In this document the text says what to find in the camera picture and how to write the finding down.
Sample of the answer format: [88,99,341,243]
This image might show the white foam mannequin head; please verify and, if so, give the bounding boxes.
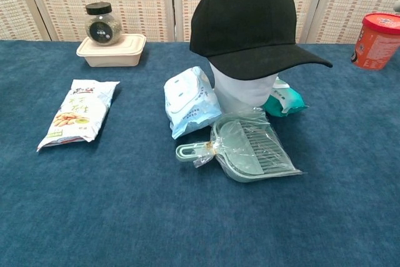
[209,62,279,114]

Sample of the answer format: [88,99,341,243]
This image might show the glass jar with black lid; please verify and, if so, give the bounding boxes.
[84,3,121,46]

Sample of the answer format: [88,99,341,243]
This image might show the mint green bagged dustpan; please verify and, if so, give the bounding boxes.
[176,111,309,183]

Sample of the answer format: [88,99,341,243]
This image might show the black baseball cap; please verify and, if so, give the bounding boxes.
[189,0,333,80]

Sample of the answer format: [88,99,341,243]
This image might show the teal wet wipes pack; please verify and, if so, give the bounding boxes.
[264,76,306,118]

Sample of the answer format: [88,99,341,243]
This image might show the white peanut snack bag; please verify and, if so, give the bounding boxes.
[36,79,121,152]

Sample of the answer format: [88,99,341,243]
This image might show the light blue wet wipes pack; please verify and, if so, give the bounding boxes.
[164,66,223,140]

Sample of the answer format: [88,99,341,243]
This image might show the red orange cylindrical canister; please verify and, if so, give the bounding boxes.
[350,13,400,71]

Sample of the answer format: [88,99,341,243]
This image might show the beige lidded food container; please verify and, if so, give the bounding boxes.
[76,33,147,68]

